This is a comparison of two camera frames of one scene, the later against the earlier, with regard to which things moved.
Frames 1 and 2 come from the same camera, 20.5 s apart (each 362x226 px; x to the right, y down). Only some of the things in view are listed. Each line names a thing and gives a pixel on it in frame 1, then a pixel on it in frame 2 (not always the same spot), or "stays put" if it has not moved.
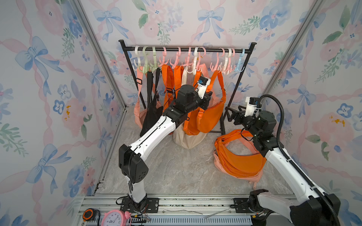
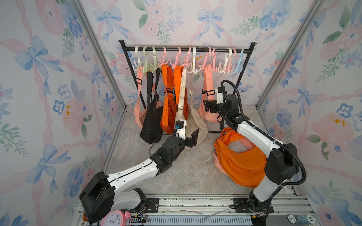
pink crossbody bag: (141, 117) stays put
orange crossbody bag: (194, 121) -> (246, 169)
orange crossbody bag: (172, 80) stays put
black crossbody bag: (154, 109) stays put
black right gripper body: (248, 123) -> (216, 108)
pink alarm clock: (115, 217) stays put
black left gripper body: (203, 104) -> (189, 142)
